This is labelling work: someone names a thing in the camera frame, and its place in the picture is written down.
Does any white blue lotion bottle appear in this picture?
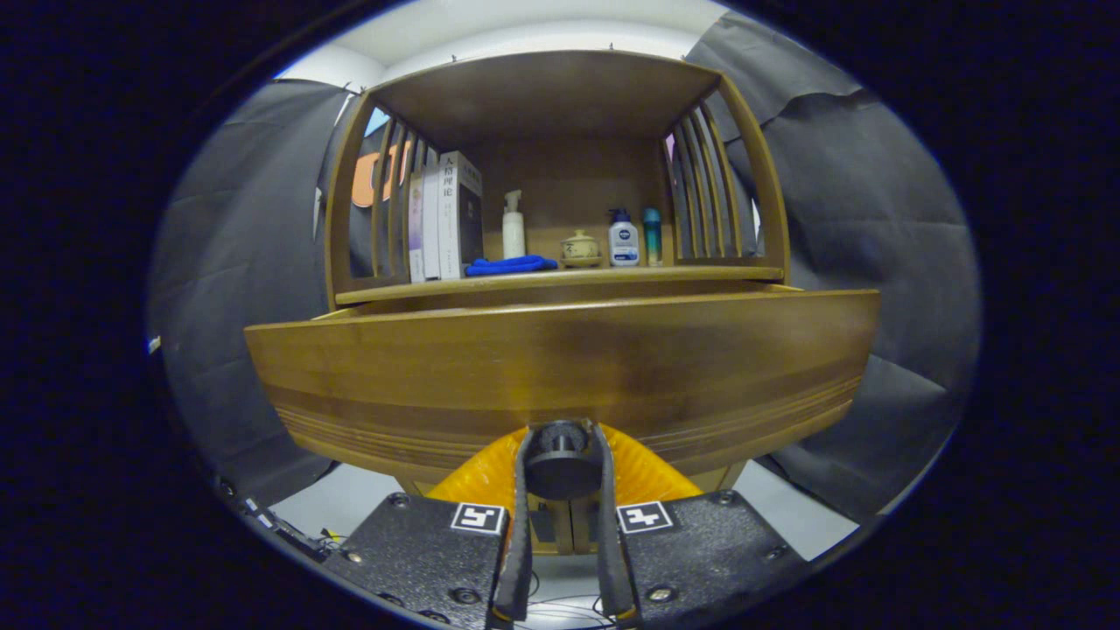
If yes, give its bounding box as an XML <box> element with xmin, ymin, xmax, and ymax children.
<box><xmin>608</xmin><ymin>208</ymin><xmax>641</xmax><ymax>267</ymax></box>

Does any white pump bottle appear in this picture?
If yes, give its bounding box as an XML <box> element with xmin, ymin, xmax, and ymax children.
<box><xmin>501</xmin><ymin>190</ymin><xmax>527</xmax><ymax>260</ymax></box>

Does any blue cloth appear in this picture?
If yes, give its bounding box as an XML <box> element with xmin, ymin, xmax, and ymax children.
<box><xmin>465</xmin><ymin>254</ymin><xmax>559</xmax><ymax>277</ymax></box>

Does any lilac book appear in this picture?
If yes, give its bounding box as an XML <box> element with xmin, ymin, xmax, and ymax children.
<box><xmin>408</xmin><ymin>172</ymin><xmax>426</xmax><ymax>284</ymax></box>

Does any small beige lidded pot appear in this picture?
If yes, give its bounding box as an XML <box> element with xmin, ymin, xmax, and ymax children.
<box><xmin>560</xmin><ymin>229</ymin><xmax>603</xmax><ymax>269</ymax></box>

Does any wooden drawer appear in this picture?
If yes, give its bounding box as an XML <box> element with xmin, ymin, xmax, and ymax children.
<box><xmin>243</xmin><ymin>283</ymin><xmax>880</xmax><ymax>491</ymax></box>

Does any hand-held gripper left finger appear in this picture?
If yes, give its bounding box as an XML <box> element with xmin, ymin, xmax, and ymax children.
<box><xmin>324</xmin><ymin>424</ymin><xmax>536</xmax><ymax>629</ymax></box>

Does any wooden cabinet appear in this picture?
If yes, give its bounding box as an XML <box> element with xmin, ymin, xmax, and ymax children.
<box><xmin>324</xmin><ymin>50</ymin><xmax>791</xmax><ymax>557</ymax></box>

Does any black round drawer knob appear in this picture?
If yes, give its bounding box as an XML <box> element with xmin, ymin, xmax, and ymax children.
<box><xmin>523</xmin><ymin>420</ymin><xmax>605</xmax><ymax>501</ymax></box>

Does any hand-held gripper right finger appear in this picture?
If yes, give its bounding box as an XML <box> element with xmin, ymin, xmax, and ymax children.
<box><xmin>591</xmin><ymin>423</ymin><xmax>810</xmax><ymax>627</ymax></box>

